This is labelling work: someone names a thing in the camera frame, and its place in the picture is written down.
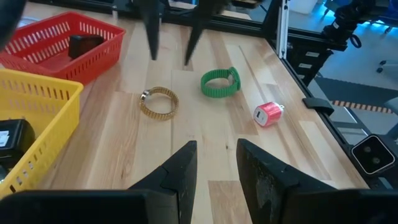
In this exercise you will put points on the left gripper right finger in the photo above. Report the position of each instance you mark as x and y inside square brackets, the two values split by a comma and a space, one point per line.
[264, 180]

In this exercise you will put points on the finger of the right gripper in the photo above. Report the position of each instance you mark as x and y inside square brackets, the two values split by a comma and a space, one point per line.
[150, 25]
[199, 21]

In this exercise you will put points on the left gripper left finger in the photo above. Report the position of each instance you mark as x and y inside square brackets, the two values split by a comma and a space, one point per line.
[180, 174]

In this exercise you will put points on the gold wristwatch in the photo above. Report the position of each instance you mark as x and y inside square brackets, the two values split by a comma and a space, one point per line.
[160, 116]

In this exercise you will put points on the pink USB charger cube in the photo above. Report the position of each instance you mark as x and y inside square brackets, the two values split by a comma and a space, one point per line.
[270, 113]

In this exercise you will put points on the black rectangular device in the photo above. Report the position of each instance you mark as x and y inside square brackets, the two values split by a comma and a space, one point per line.
[84, 45]

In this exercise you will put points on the green wristwatch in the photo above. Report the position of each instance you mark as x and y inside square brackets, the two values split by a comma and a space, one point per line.
[217, 92]

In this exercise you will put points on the black charger cube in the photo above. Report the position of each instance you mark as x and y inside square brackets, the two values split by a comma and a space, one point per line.
[18, 140]

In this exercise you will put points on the office chair base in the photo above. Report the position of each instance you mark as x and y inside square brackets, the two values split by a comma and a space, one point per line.
[387, 66]

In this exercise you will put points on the red plastic basket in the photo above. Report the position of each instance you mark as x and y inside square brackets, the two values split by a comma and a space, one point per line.
[102, 34]

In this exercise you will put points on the yellow plastic basket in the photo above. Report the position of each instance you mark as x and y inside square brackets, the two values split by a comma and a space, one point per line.
[56, 102]

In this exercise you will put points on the black machine beside table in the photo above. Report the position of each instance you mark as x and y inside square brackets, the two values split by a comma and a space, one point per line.
[345, 18]

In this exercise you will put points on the silver aluminium post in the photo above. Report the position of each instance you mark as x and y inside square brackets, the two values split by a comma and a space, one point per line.
[283, 28]

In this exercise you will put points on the black frame clip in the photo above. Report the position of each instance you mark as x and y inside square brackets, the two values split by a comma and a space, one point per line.
[318, 105]

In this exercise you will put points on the black table-level camera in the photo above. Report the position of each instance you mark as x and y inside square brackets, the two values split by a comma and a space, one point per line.
[373, 154]

